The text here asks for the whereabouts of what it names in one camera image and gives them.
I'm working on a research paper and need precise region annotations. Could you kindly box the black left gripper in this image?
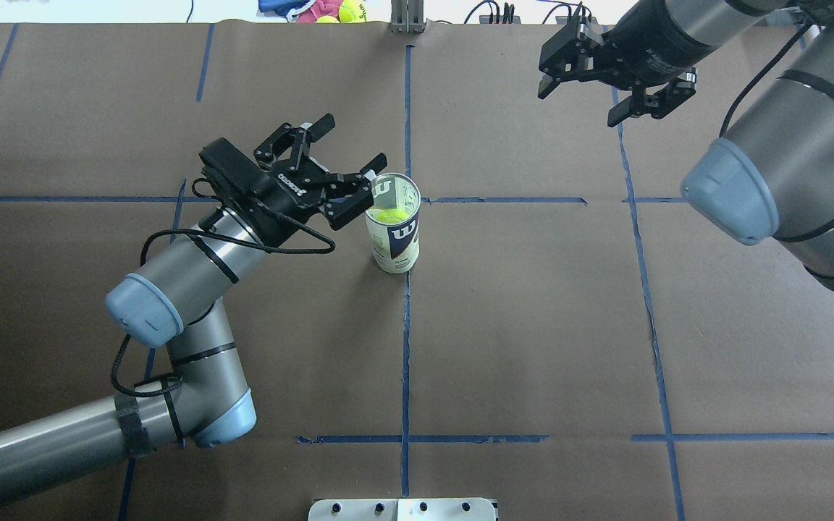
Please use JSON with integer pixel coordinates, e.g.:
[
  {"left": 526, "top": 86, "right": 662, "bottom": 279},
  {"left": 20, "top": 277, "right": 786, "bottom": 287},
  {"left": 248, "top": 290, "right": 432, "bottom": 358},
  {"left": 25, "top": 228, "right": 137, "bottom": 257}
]
[{"left": 199, "top": 113, "right": 387, "bottom": 243}]

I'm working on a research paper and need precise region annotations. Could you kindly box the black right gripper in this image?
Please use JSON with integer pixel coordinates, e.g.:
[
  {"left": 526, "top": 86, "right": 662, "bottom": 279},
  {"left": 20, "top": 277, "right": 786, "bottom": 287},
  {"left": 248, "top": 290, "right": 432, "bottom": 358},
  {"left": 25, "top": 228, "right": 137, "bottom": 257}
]
[{"left": 537, "top": 1, "right": 715, "bottom": 127}]

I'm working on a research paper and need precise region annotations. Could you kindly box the white tennis ball can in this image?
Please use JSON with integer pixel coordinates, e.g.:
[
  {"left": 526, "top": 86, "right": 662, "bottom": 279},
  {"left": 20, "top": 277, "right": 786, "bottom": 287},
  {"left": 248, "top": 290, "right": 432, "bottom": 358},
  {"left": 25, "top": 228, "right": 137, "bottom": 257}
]
[{"left": 366, "top": 174, "right": 421, "bottom": 274}]

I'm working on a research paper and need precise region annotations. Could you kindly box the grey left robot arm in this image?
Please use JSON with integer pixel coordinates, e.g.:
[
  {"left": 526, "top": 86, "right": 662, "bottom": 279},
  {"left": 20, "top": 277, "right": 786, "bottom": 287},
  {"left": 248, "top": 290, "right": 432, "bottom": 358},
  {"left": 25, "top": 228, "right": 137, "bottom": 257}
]
[{"left": 0, "top": 114, "right": 388, "bottom": 507}]

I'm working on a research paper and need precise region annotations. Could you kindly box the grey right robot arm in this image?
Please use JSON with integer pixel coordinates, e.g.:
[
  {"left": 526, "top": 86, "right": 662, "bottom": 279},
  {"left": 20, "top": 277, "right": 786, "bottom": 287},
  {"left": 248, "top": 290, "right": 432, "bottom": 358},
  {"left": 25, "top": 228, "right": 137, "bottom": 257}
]
[{"left": 537, "top": 1, "right": 834, "bottom": 292}]

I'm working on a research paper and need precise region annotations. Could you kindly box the yellow ball among toys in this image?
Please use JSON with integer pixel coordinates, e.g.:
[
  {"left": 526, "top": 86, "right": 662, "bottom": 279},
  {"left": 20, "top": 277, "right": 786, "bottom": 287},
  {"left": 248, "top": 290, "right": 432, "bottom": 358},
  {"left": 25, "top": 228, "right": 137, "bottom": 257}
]
[{"left": 337, "top": 0, "right": 368, "bottom": 24}]

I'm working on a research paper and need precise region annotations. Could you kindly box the pink and blue toy pile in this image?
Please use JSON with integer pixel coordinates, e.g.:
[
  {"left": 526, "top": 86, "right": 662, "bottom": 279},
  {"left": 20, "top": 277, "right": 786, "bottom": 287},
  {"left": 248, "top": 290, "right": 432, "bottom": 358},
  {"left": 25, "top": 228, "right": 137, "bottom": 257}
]
[{"left": 257, "top": 1, "right": 343, "bottom": 23}]

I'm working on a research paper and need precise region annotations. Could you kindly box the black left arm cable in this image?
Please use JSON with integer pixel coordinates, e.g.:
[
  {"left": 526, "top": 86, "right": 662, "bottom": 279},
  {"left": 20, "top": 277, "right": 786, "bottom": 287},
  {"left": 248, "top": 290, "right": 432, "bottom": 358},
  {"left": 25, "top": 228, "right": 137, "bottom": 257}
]
[{"left": 110, "top": 174, "right": 337, "bottom": 399}]

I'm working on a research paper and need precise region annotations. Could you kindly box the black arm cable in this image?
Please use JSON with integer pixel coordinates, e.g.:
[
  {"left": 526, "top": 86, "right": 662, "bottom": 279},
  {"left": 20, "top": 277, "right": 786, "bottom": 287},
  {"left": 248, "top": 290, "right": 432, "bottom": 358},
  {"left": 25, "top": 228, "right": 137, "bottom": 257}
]
[
  {"left": 110, "top": 174, "right": 337, "bottom": 399},
  {"left": 718, "top": 22, "right": 820, "bottom": 138}
]

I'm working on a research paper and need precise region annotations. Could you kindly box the aluminium frame post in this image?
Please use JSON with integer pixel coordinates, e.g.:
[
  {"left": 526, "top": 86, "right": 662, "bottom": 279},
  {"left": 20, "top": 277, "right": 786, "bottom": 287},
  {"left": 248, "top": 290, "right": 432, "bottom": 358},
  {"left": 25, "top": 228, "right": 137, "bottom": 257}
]
[{"left": 389, "top": 0, "right": 426, "bottom": 34}]

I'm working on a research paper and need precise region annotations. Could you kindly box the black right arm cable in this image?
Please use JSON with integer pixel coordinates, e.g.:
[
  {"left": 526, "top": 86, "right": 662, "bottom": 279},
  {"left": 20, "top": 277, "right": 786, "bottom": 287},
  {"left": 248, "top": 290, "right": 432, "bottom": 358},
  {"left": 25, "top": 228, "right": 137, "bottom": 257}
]
[{"left": 718, "top": 22, "right": 820, "bottom": 138}]

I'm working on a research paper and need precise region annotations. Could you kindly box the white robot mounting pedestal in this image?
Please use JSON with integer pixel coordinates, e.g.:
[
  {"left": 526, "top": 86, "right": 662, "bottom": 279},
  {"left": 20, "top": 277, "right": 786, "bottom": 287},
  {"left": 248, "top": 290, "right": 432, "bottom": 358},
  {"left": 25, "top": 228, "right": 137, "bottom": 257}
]
[{"left": 307, "top": 497, "right": 500, "bottom": 520}]

